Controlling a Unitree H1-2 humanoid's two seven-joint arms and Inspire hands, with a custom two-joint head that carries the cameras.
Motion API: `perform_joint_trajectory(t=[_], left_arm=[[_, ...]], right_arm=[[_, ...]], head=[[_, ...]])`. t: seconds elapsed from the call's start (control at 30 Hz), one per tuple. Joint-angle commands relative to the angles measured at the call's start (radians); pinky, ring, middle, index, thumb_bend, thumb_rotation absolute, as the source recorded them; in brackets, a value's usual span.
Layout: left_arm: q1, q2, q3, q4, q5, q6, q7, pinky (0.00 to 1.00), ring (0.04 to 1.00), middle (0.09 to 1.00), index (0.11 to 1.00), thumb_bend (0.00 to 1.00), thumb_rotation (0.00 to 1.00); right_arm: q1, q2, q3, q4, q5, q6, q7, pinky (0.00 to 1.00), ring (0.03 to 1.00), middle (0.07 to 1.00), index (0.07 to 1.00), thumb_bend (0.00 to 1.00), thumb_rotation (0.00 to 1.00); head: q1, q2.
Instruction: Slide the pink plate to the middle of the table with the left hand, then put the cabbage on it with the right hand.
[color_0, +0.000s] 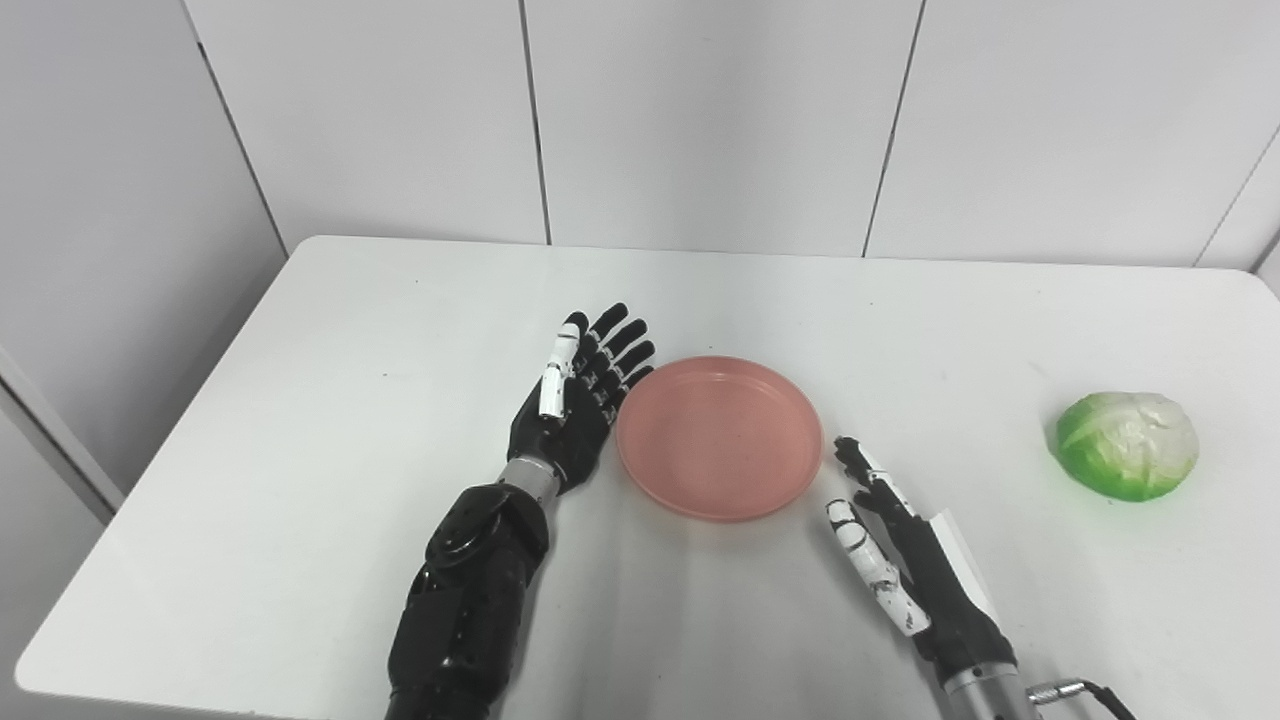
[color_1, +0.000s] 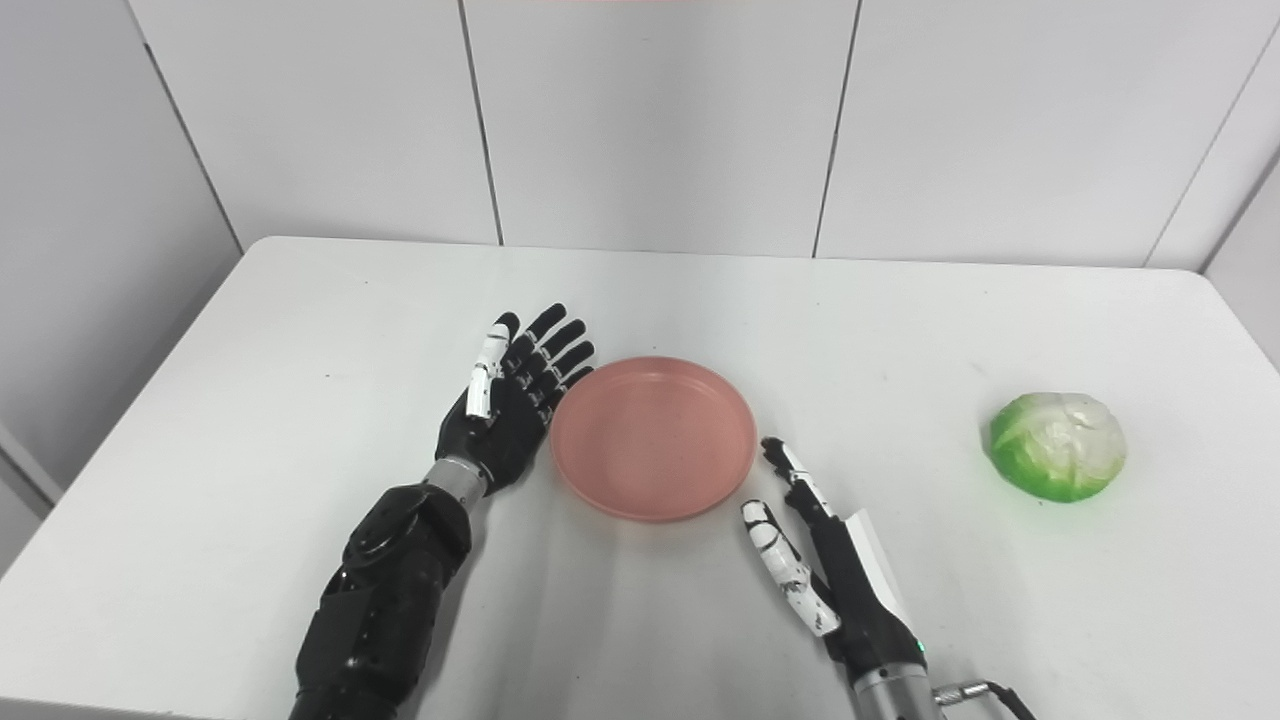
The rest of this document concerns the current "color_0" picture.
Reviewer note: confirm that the green white cabbage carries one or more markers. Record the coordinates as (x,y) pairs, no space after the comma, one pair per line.
(1125,445)

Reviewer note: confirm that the pink round plate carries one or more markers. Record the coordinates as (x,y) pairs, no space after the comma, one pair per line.
(720,440)

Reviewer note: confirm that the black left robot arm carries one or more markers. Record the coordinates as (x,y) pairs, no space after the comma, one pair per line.
(470,600)

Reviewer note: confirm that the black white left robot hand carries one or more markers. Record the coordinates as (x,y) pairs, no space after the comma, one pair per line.
(565,440)

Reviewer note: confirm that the white door frame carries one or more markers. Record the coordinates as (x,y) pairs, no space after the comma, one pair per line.
(60,440)

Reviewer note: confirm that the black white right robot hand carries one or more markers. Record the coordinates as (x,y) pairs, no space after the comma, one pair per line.
(945,600)

